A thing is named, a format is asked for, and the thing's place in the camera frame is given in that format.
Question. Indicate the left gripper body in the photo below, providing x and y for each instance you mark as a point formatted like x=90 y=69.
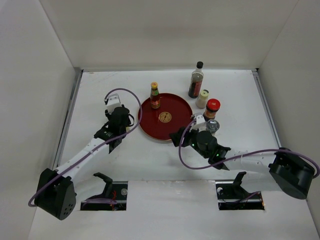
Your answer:
x=108 y=115

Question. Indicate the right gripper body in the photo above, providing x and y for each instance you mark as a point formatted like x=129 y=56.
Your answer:
x=193 y=143

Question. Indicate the yellow cap red sauce bottle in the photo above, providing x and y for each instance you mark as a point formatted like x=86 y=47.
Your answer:
x=154 y=96

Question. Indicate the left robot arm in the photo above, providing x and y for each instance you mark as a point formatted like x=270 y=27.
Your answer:
x=56 y=188

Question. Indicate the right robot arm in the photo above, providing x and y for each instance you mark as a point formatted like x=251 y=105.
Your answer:
x=262 y=170

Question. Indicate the clear cap pepper grinder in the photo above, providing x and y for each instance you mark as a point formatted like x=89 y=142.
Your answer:
x=212 y=126

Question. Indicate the red round tray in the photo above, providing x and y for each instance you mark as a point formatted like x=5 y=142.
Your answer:
x=174 y=112

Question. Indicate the red cap sauce jar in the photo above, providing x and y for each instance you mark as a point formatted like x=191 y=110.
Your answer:
x=211 y=109

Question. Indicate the cream cap shaker bottle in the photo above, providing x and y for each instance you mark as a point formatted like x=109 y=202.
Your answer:
x=202 y=99

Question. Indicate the dark soy sauce bottle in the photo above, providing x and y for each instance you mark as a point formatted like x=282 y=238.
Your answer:
x=196 y=80

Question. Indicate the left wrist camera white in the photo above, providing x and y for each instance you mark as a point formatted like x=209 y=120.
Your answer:
x=112 y=101

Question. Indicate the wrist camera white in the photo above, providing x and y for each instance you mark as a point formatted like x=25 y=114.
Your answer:
x=112 y=101
x=199 y=122

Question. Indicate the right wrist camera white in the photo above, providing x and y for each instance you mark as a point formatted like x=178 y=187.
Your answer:
x=199 y=122

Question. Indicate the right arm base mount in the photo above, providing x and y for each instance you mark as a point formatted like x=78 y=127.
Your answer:
x=231 y=196

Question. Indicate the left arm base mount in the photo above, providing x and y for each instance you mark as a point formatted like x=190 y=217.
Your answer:
x=112 y=198

